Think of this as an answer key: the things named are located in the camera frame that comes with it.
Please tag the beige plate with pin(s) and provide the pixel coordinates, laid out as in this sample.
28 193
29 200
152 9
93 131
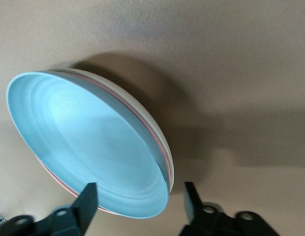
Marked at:
142 110

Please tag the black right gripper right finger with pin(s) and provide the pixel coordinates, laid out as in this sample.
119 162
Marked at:
192 204

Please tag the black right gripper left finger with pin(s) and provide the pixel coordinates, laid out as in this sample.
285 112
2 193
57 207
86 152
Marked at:
87 209

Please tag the blue plate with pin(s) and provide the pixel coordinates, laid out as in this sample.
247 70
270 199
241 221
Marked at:
81 137

